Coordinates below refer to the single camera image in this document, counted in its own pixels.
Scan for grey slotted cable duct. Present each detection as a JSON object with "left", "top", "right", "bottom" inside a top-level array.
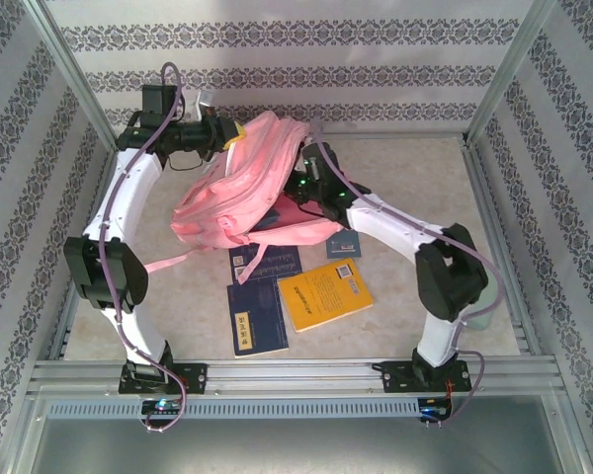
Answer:
[{"left": 46, "top": 397, "right": 422, "bottom": 420}]

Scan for dark blue book QR codes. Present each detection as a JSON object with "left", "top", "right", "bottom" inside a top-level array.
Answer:
[{"left": 228, "top": 245, "right": 303, "bottom": 285}]

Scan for grey metal sheet panel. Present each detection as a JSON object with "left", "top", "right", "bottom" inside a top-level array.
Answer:
[{"left": 29, "top": 394, "right": 587, "bottom": 474}]

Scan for pink student backpack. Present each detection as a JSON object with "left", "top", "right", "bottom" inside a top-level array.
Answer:
[{"left": 142, "top": 111, "right": 345, "bottom": 286}]

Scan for thin black cable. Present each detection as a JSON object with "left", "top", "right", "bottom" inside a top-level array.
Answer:
[
  {"left": 169, "top": 146, "right": 205, "bottom": 173},
  {"left": 296, "top": 200, "right": 328, "bottom": 219}
]

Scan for dark blue book yellow label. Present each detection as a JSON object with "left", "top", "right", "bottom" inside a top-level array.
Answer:
[{"left": 225, "top": 278, "right": 289, "bottom": 358}]

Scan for aluminium frame rail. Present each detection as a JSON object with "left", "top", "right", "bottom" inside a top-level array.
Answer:
[
  {"left": 48, "top": 147, "right": 121, "bottom": 361},
  {"left": 116, "top": 130, "right": 468, "bottom": 147},
  {"left": 462, "top": 142, "right": 544, "bottom": 357}
]

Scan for aluminium frame post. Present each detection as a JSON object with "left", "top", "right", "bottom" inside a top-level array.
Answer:
[
  {"left": 548, "top": 389, "right": 593, "bottom": 474},
  {"left": 0, "top": 387, "right": 48, "bottom": 474},
  {"left": 22, "top": 0, "right": 121, "bottom": 155},
  {"left": 463, "top": 0, "right": 558, "bottom": 149}
]

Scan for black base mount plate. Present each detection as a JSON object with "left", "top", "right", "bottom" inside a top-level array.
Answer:
[
  {"left": 118, "top": 362, "right": 210, "bottom": 395},
  {"left": 371, "top": 359, "right": 475, "bottom": 394}
]

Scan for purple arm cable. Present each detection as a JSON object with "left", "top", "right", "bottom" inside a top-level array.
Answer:
[
  {"left": 98, "top": 61, "right": 189, "bottom": 436},
  {"left": 309, "top": 122, "right": 505, "bottom": 427}
]

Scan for yellow paperback book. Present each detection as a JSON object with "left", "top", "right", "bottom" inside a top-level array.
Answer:
[{"left": 277, "top": 259, "right": 376, "bottom": 335}]

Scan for small grey-blue booklet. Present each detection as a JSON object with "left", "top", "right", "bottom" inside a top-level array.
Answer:
[{"left": 325, "top": 231, "right": 364, "bottom": 261}]

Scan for aluminium mounting rail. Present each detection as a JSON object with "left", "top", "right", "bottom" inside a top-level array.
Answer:
[{"left": 27, "top": 358, "right": 562, "bottom": 396}]

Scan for small controller circuit board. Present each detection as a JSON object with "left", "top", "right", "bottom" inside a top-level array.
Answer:
[
  {"left": 141, "top": 399, "right": 183, "bottom": 415},
  {"left": 418, "top": 398, "right": 455, "bottom": 422}
]

